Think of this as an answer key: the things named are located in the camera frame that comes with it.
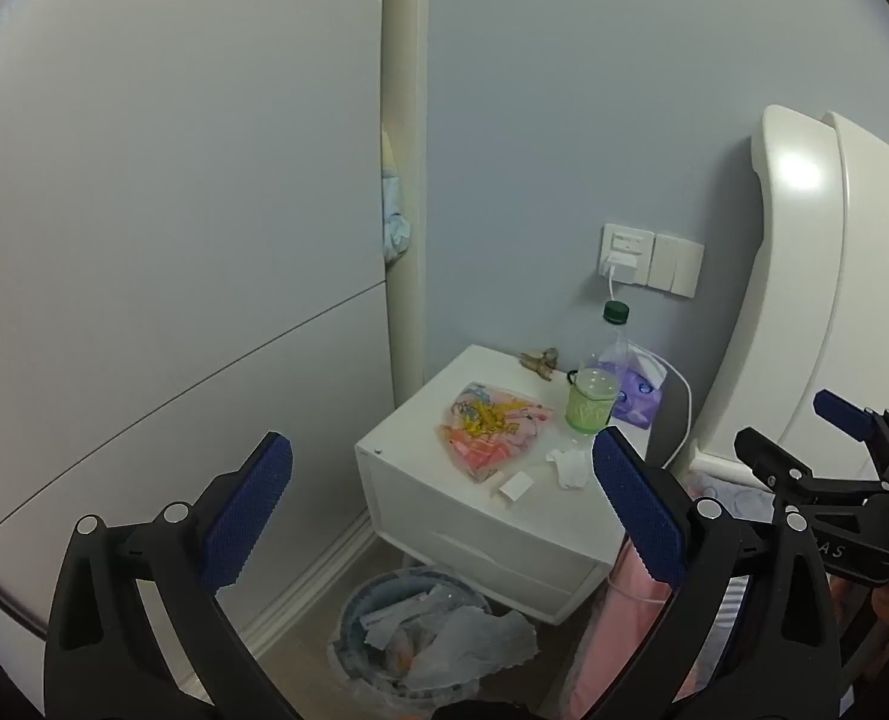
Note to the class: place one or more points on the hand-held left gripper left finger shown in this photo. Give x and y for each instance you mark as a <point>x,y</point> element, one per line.
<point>253,502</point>

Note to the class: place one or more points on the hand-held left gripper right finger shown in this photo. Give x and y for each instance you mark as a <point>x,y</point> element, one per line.
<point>639,510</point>

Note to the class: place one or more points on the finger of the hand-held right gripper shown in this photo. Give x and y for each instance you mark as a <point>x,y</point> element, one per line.
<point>842,412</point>
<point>767,454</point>

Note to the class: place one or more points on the white tissue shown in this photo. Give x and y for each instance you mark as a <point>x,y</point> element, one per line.
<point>570,469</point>

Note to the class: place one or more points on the green cup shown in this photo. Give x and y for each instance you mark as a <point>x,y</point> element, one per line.
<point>588,409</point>

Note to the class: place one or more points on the small white paper card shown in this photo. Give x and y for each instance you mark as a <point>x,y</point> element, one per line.
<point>517,487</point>

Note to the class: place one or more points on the grey trash bin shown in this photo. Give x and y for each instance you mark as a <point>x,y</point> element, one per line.
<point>353,615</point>

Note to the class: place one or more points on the clear bottle with green cap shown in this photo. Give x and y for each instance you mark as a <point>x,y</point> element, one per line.
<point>615,337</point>

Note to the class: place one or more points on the waste bin with trash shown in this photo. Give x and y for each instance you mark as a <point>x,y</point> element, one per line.
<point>474,637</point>

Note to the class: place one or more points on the floral bed sheet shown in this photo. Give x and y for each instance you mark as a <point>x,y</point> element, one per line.
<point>722,491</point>

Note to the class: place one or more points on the purple tissue pack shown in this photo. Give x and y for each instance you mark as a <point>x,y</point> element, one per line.
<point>637,399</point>

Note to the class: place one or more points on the white headboard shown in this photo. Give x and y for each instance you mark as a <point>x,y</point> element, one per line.
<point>804,277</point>

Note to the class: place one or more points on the pink blanket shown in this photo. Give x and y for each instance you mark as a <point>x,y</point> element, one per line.
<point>624,652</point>

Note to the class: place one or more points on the white nightstand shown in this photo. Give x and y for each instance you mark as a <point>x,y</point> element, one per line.
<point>414,480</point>

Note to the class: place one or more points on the colourful printed plastic bag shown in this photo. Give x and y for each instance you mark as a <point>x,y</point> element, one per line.
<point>489,427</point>

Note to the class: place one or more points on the small brown figurine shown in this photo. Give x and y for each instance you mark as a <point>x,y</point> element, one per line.
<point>540,364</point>

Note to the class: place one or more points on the white charger plug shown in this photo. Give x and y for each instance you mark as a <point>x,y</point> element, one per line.
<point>618,264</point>

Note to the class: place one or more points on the white wardrobe door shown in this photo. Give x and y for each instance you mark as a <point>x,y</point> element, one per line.
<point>189,202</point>

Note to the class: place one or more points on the light blue hanging clothes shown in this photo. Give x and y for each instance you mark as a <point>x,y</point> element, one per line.
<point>393,217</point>

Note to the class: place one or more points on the white wall switch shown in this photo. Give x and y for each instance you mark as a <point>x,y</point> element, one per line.
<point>675,266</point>

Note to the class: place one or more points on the white wall socket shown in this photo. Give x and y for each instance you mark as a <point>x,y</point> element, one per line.
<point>628,240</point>

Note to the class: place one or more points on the white wardrobe frame post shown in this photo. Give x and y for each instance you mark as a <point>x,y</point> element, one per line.
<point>407,90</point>

